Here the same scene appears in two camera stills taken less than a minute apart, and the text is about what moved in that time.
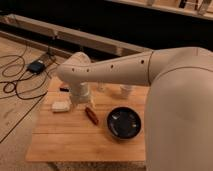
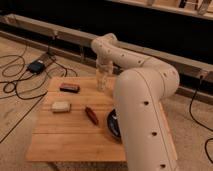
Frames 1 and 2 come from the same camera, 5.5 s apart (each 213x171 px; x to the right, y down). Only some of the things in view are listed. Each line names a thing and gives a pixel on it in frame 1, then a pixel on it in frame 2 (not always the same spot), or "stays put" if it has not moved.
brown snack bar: x=91 y=114 stays put
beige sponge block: x=60 y=107 stays put
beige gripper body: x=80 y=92 to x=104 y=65
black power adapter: x=36 y=67 stays put
